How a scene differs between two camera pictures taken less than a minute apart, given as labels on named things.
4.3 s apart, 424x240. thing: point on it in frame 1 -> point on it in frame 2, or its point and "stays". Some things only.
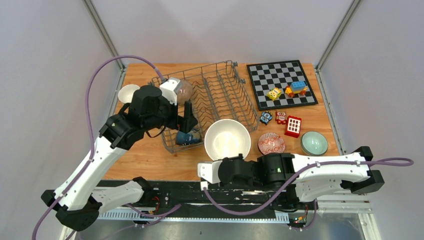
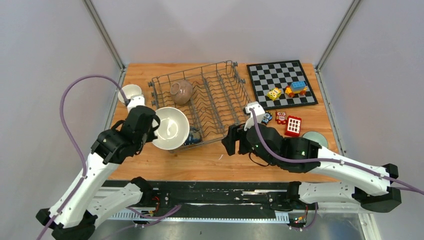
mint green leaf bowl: x=314 y=143 stays
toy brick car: x=296 y=87 stays
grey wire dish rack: x=219 y=93 stays
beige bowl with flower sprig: x=125 y=93 stays
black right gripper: x=238 y=158 -> x=234 y=134
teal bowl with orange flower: x=227 y=138 -> x=174 y=128
